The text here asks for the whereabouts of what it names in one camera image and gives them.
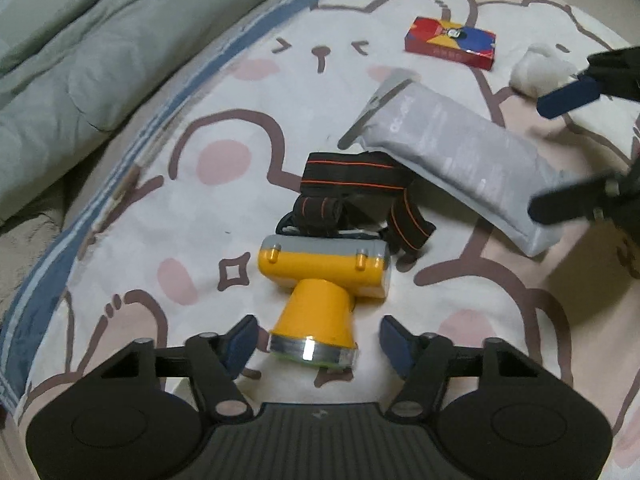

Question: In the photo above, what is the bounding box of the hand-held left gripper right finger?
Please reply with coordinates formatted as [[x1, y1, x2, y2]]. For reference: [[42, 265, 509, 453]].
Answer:
[[380, 315, 541, 421]]

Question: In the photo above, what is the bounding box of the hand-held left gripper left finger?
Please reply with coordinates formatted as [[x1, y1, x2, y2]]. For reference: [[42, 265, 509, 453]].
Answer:
[[100, 314, 261, 423]]

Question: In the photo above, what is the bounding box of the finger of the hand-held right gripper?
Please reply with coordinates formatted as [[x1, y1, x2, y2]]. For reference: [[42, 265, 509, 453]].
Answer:
[[530, 170, 640, 241], [537, 46, 640, 121]]

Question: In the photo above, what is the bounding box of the white fluffy scrunchie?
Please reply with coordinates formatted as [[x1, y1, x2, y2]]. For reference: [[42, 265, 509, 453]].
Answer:
[[510, 42, 591, 96]]

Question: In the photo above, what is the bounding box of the yellow headlamp with black strap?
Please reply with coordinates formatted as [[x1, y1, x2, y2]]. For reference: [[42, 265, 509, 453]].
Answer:
[[257, 151, 436, 367]]

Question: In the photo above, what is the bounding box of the grey foil packet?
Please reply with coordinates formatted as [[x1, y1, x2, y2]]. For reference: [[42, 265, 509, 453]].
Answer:
[[337, 67, 583, 257]]

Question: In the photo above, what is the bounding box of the red card box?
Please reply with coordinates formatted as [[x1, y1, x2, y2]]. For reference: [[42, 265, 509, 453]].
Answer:
[[404, 16, 497, 72]]

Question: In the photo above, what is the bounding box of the cartoon printed blanket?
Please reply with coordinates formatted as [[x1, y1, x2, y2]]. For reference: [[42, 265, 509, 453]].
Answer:
[[0, 0, 640, 480]]

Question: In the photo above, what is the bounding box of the grey duvet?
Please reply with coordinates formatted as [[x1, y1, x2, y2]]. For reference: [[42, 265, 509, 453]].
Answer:
[[0, 0, 321, 226]]

